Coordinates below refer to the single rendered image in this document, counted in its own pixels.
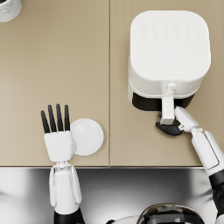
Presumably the air fryer drawer with handle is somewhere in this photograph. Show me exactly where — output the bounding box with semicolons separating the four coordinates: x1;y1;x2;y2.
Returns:
131;82;196;126

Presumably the white air fryer body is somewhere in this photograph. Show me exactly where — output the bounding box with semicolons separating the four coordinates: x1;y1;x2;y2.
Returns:
127;10;212;109

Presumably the white round plate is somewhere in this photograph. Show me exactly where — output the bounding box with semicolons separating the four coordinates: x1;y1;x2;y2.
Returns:
70;117;105;157

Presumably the dark round robot body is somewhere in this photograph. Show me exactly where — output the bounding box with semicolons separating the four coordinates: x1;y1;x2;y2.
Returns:
105;203;207;224

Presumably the white marbled pot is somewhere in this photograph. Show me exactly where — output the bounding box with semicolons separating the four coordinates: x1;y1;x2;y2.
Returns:
0;0;23;24

